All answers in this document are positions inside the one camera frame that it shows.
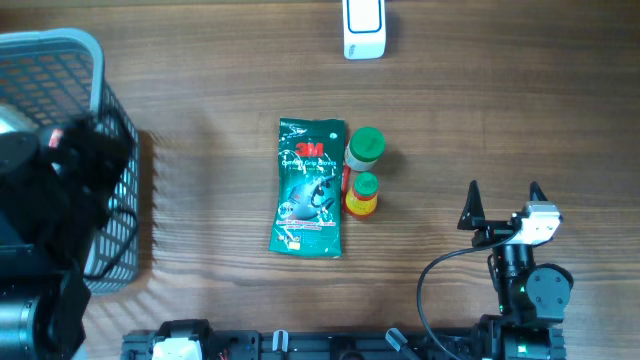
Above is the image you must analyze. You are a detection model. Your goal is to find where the black camera cable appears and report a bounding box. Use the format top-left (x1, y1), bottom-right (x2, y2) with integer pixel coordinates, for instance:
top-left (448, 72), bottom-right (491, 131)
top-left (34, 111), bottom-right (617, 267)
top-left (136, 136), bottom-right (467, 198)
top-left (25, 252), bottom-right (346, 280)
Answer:
top-left (416, 230), bottom-right (522, 360)
top-left (82, 207), bottom-right (141, 281)

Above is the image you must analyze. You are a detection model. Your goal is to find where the green 3M gloves package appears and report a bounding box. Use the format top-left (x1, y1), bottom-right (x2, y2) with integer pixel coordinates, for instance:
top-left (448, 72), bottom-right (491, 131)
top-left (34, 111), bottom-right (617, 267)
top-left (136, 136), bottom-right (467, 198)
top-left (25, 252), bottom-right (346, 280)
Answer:
top-left (269, 118), bottom-right (346, 258)

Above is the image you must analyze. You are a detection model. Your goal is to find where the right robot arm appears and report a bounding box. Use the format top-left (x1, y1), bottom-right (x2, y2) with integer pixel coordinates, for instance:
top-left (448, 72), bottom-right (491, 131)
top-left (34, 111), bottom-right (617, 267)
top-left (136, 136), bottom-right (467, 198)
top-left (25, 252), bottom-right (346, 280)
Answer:
top-left (457, 180), bottom-right (574, 359)

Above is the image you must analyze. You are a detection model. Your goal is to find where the green lid white jar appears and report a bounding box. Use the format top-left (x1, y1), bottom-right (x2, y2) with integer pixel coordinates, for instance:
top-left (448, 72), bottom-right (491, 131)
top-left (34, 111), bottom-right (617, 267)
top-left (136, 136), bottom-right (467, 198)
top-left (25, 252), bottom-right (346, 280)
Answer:
top-left (345, 127), bottom-right (386, 172)

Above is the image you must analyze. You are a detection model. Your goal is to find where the red square snack packet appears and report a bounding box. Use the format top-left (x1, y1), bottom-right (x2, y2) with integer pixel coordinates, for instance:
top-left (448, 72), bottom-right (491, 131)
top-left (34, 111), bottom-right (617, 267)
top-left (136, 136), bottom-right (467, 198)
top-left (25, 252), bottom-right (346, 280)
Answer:
top-left (47, 128), bottom-right (64, 148)

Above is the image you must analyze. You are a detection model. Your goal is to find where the black right camera cable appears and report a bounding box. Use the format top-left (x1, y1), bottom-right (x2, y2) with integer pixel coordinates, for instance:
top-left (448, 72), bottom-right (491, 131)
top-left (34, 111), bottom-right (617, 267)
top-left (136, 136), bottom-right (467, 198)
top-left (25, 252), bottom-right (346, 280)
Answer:
top-left (416, 230), bottom-right (522, 360)

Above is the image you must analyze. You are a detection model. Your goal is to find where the black left camera cable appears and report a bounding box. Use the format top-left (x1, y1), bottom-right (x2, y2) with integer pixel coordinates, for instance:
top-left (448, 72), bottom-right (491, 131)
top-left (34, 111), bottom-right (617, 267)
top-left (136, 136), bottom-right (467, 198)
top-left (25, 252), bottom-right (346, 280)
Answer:
top-left (82, 207), bottom-right (141, 281)

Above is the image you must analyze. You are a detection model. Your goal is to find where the red stick sachet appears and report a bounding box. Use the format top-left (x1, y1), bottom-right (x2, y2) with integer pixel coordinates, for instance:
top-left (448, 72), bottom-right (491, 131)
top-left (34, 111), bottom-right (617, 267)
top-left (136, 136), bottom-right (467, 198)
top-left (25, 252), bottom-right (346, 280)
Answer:
top-left (341, 164), bottom-right (351, 195)

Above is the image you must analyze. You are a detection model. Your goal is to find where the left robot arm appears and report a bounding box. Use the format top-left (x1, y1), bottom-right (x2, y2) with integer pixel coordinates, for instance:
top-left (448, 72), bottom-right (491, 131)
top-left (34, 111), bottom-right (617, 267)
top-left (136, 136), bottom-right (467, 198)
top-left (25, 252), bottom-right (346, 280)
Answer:
top-left (1, 109), bottom-right (137, 359)

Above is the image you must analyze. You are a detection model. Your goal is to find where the white barcode scanner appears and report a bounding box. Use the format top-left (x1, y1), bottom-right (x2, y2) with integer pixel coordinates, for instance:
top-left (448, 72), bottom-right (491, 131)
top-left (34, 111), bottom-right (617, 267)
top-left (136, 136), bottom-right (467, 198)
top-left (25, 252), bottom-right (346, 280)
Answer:
top-left (342, 0), bottom-right (387, 60)

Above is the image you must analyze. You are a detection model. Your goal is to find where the green cap sauce bottle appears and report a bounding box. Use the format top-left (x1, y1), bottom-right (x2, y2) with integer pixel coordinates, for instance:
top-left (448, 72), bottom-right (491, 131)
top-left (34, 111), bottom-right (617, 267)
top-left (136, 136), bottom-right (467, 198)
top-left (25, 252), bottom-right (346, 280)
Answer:
top-left (345, 172), bottom-right (379, 218)

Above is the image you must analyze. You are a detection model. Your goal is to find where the grey plastic mesh basket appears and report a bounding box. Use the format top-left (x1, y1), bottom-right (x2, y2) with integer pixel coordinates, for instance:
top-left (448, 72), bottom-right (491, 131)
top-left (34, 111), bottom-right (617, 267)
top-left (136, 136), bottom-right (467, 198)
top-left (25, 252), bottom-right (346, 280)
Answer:
top-left (1, 28), bottom-right (140, 294)

